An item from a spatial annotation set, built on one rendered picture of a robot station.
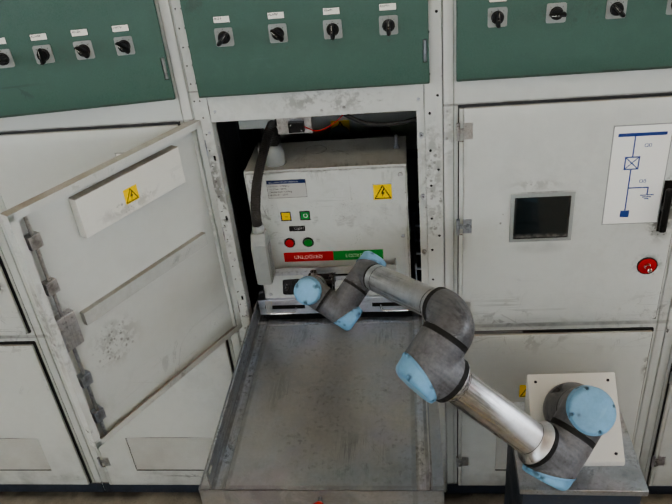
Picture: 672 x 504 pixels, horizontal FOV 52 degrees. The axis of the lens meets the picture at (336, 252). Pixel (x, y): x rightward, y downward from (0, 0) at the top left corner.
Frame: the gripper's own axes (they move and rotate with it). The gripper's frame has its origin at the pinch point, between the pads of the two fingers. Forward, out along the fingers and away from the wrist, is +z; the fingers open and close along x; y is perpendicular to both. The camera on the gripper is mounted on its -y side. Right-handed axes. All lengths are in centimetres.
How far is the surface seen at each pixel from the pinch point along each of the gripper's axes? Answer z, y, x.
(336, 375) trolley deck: -12.3, 6.2, -27.5
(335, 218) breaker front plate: -5.2, 7.3, 20.0
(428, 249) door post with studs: -3.7, 35.5, 9.1
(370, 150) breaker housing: -3.5, 19.0, 40.6
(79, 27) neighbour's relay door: -46, -52, 72
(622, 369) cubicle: 19, 98, -34
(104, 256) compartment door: -45, -50, 12
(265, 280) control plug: -7.5, -15.3, 1.8
